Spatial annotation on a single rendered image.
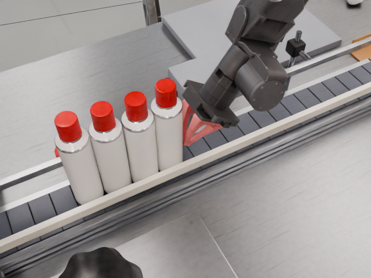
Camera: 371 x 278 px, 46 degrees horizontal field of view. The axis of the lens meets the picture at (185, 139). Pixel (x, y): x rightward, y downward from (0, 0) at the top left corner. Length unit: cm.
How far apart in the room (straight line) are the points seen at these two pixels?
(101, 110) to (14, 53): 196
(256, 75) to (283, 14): 9
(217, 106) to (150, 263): 28
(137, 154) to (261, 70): 24
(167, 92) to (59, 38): 198
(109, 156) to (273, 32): 32
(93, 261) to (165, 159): 39
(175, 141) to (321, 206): 31
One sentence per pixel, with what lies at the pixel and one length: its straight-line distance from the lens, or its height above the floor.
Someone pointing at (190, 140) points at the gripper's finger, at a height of 94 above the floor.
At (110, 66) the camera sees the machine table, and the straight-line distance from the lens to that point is 110.
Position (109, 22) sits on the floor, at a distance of 267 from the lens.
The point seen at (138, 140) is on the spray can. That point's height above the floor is 102.
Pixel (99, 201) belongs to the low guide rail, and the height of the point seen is 91.
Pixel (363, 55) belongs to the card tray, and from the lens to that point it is 119.
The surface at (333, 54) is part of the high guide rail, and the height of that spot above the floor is 96.
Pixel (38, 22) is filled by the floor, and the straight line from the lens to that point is 277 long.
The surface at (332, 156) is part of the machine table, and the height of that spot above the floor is 83.
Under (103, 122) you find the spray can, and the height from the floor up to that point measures 107.
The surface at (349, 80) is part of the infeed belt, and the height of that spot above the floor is 88.
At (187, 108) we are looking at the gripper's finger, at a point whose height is 100.
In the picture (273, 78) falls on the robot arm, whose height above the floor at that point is 111.
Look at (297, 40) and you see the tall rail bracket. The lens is 95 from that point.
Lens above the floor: 155
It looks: 51 degrees down
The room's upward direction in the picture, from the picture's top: straight up
